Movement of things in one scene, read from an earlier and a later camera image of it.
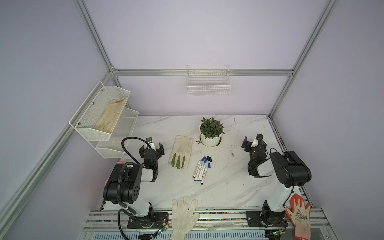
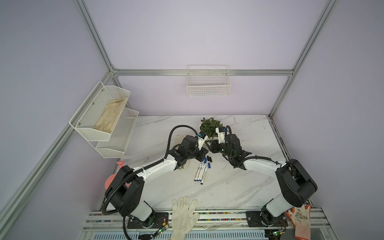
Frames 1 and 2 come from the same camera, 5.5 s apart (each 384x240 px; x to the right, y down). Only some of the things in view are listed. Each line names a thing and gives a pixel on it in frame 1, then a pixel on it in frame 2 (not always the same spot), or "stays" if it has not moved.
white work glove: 183,217 stays
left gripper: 159,151 → 202,152
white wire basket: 208,80 stays
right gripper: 247,144 → 213,146
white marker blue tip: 200,172 stays
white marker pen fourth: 203,178 stays
